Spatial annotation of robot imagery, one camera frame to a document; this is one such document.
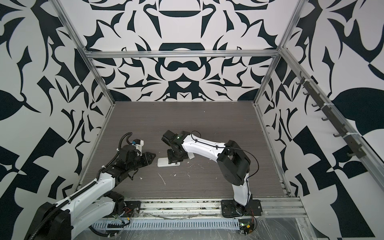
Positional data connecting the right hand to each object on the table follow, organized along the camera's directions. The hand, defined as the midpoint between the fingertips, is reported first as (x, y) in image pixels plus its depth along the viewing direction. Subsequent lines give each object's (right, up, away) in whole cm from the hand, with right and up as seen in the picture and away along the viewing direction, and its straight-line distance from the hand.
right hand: (173, 160), depth 84 cm
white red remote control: (-7, -3, +6) cm, 10 cm away
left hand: (-10, +4, +1) cm, 11 cm away
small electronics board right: (+36, -27, -12) cm, 47 cm away
